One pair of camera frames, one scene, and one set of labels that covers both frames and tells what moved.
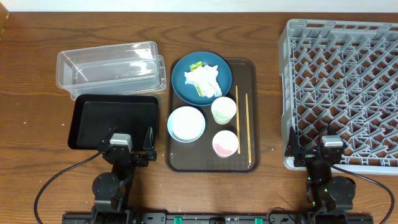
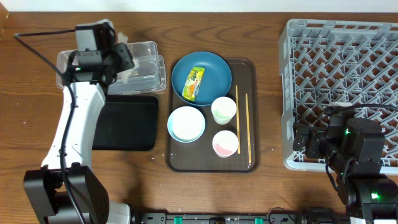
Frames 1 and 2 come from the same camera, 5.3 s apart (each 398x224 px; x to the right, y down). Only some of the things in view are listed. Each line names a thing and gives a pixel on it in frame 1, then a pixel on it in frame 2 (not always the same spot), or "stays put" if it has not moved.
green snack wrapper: (199, 64) → (193, 83)
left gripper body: (141, 162) → (118, 60)
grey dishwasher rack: (343, 74) stays put
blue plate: (189, 93) stays put
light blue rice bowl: (186, 124) stays put
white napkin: (205, 77) → (122, 38)
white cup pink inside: (224, 144) stays put
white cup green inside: (223, 109) stays put
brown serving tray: (221, 137) stays put
